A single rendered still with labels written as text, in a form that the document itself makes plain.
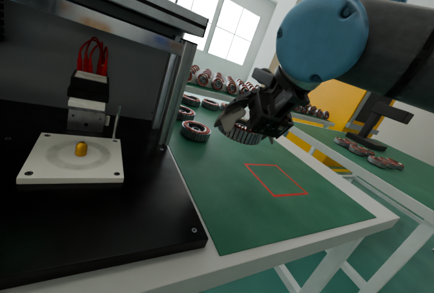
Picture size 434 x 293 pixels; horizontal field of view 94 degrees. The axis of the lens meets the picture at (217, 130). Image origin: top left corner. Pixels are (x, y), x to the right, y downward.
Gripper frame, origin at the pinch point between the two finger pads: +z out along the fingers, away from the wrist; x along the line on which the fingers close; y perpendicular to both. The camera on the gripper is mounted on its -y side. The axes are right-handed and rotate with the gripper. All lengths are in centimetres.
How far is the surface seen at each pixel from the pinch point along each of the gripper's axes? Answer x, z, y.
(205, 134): -1.9, 19.8, -10.8
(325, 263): 60, 38, 25
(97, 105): -31.3, 0.5, 3.0
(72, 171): -31.5, 4.6, 15.4
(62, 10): -40.4, -9.0, -8.7
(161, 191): -15.8, 5.2, 16.3
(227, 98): 38, 79, -100
